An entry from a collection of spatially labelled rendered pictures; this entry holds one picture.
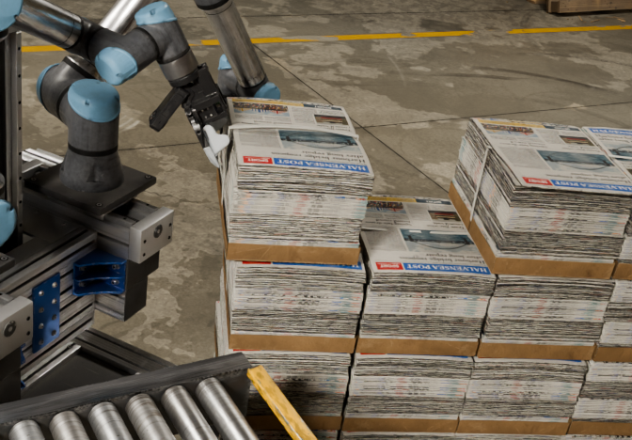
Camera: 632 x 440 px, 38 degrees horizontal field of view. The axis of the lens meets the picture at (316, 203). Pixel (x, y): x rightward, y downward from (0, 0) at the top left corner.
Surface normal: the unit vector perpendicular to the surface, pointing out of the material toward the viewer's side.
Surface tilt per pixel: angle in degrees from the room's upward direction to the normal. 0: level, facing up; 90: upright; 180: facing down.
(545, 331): 90
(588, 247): 90
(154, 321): 0
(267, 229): 90
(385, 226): 1
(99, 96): 7
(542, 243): 90
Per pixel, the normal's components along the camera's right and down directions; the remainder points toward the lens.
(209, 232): 0.14, -0.88
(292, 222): 0.15, 0.47
